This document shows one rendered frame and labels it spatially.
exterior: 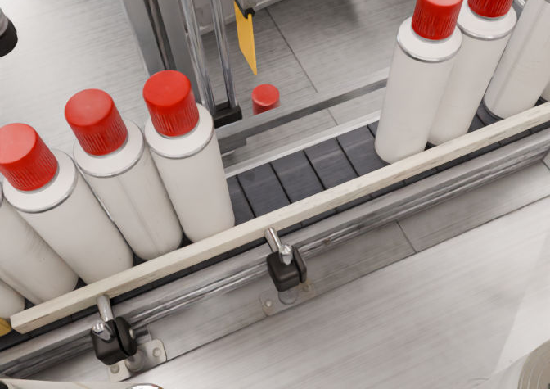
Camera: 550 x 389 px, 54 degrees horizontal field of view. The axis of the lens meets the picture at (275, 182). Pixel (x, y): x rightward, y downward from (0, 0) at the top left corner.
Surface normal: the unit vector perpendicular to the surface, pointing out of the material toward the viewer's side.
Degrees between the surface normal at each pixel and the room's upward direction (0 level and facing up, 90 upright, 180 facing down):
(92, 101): 3
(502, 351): 0
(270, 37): 0
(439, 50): 42
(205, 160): 90
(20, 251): 90
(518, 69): 90
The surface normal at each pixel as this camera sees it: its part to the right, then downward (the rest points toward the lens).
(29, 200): -0.06, 0.19
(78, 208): 0.90, 0.36
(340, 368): -0.04, -0.51
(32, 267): 0.67, 0.62
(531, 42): -0.65, 0.67
